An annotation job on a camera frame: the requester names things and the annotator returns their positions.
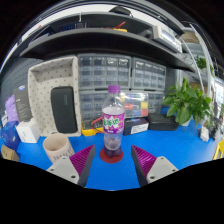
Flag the flat round red coaster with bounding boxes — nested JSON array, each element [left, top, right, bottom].
[[99, 147, 125, 164]]

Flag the black zip case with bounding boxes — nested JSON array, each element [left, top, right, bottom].
[[147, 113, 180, 132]]

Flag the black box with white label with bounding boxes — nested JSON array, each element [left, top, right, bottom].
[[123, 117, 150, 136]]

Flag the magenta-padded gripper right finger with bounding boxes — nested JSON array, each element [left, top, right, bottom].
[[130, 144, 180, 188]]

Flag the dark grey upright box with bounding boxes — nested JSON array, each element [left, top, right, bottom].
[[13, 84, 34, 123]]

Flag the purple plastic bag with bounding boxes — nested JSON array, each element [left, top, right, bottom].
[[4, 94, 20, 124]]

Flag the low grey drawer cabinet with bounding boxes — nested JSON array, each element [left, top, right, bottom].
[[79, 90, 166, 121]]

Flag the blue printed box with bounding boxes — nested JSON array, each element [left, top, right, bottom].
[[0, 120, 21, 152]]

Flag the narrow grey drawer cabinet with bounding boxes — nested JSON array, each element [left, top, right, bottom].
[[130, 57, 167, 93]]

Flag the white metal rack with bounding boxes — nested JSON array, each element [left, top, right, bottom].
[[181, 21, 224, 111]]

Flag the black rectangular case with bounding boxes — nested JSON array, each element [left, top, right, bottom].
[[50, 85, 79, 134]]

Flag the wide grey drawer cabinet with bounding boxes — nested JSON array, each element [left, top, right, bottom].
[[77, 53, 133, 92]]

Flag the green potted plant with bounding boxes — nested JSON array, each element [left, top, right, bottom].
[[162, 77, 213, 128]]

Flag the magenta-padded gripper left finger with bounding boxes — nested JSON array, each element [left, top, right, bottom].
[[45, 144, 97, 188]]

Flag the yellow multimeter with red leads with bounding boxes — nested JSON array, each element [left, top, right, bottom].
[[80, 116, 105, 137]]

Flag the beige patterned cup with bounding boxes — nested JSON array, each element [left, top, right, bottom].
[[42, 133, 76, 164]]

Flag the clear organizer box, colourful parts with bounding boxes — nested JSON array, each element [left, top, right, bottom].
[[119, 92, 150, 119]]

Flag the dark grey wall shelf unit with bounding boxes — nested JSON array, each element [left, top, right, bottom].
[[19, 6, 198, 73]]

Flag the white perforated tray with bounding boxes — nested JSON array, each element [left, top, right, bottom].
[[27, 55, 82, 138]]

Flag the white power adapter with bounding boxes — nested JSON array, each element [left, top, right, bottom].
[[199, 125, 210, 143]]

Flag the clear bottle with purple cap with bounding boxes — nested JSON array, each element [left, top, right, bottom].
[[101, 84, 126, 159]]

